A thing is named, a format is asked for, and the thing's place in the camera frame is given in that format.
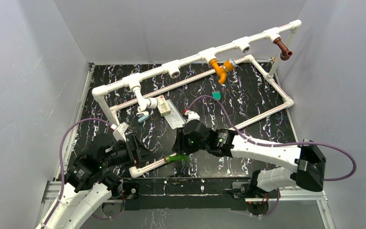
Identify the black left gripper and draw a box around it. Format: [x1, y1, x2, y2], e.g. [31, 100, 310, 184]
[101, 135, 158, 167]

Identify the green water faucet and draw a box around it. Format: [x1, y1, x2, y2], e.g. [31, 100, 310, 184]
[164, 154, 190, 163]

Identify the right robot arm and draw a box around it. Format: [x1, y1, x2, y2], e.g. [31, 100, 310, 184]
[172, 120, 326, 198]

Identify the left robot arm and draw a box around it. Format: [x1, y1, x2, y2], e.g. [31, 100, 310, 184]
[37, 134, 151, 229]

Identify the white water faucet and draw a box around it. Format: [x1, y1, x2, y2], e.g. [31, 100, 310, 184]
[132, 87, 158, 112]

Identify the orange water faucet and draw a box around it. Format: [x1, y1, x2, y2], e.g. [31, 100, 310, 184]
[208, 58, 237, 84]

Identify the brown water faucet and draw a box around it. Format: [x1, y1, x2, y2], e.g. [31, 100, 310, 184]
[273, 37, 293, 61]

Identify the small cardboard box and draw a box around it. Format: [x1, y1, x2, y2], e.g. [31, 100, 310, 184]
[156, 95, 171, 117]

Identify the teal plastic cap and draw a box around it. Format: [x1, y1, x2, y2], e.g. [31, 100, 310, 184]
[212, 91, 221, 101]

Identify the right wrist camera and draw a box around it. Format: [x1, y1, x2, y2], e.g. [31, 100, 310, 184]
[183, 110, 200, 123]

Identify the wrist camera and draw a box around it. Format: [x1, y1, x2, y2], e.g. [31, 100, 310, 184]
[183, 110, 200, 123]
[110, 122, 129, 142]

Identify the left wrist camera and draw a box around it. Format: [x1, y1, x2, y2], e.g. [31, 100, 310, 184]
[110, 122, 129, 142]

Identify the light blue faucet handle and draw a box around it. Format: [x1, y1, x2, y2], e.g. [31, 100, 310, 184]
[136, 111, 150, 124]

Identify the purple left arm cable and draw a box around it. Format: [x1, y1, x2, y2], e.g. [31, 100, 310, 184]
[42, 117, 116, 229]

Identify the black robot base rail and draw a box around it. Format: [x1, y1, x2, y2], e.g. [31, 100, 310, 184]
[102, 177, 269, 219]

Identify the white PVC pipe frame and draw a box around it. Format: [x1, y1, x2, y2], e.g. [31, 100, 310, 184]
[91, 19, 302, 178]

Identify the aluminium table frame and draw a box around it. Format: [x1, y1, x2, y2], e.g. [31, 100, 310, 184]
[34, 63, 337, 229]

